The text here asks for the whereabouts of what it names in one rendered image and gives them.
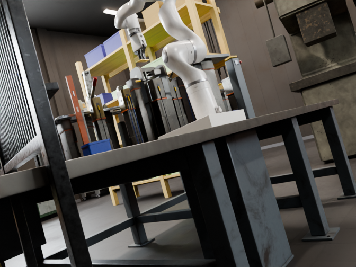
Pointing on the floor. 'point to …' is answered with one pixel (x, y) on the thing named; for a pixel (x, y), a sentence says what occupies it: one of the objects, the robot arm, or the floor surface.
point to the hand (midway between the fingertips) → (142, 57)
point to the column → (245, 202)
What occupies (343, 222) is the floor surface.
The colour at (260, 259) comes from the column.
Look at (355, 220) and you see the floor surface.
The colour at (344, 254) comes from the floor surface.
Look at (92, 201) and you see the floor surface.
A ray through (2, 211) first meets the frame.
